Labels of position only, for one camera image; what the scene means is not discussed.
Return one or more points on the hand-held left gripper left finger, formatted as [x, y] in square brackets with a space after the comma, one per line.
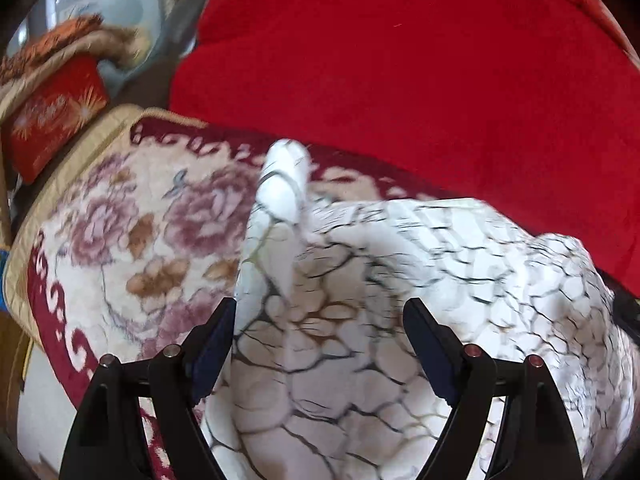
[215, 350]

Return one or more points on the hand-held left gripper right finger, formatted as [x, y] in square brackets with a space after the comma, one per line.
[430, 350]

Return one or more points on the white crackle-print coat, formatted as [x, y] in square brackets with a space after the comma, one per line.
[350, 310]

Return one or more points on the floral red-bordered blanket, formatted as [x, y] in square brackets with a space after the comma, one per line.
[150, 220]

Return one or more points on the red sofa cover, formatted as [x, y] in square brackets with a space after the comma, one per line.
[400, 85]

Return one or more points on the red gift box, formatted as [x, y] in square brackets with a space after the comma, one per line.
[50, 115]

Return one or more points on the beige jacket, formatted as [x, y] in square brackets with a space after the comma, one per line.
[120, 42]

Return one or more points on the orange patterned folded cloth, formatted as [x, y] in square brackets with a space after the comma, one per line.
[65, 35]

